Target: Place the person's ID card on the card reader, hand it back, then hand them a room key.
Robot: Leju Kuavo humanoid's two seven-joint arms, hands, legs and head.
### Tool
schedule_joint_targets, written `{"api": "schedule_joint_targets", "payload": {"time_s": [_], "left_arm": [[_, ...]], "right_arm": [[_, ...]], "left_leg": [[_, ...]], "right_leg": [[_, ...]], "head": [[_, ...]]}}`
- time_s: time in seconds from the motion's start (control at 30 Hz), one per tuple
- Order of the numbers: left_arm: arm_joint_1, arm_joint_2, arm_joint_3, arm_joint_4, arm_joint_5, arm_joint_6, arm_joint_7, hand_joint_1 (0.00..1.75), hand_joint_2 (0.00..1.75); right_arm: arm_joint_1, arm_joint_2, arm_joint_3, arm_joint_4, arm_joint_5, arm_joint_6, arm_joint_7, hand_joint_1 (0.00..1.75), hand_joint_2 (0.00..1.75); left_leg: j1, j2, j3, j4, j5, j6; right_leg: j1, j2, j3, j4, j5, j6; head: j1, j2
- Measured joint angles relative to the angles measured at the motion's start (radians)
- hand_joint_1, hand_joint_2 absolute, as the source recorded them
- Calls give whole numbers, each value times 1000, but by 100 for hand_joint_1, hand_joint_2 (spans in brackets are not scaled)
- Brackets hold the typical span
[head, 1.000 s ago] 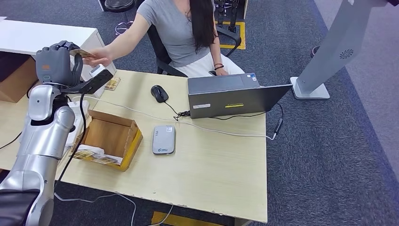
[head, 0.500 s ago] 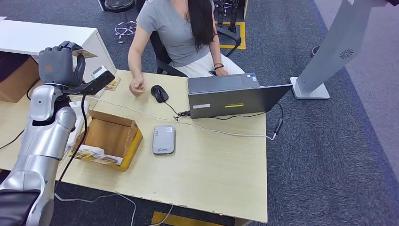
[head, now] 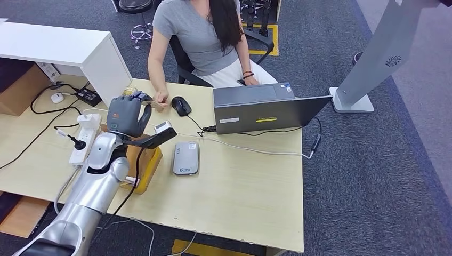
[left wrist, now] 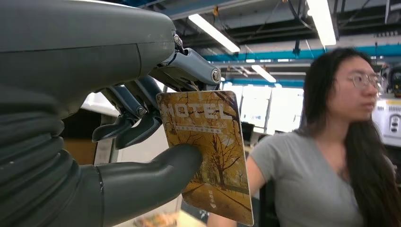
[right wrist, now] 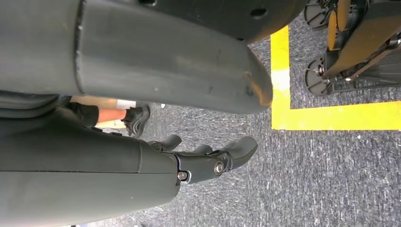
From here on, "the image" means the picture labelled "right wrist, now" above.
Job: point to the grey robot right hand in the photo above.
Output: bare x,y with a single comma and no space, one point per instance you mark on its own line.
94,188

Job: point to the person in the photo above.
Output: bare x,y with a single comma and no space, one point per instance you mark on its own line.
111,115

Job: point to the yellow floor tape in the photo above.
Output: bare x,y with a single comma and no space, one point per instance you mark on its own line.
280,94

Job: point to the black robot body shell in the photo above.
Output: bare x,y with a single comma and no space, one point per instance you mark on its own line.
219,15

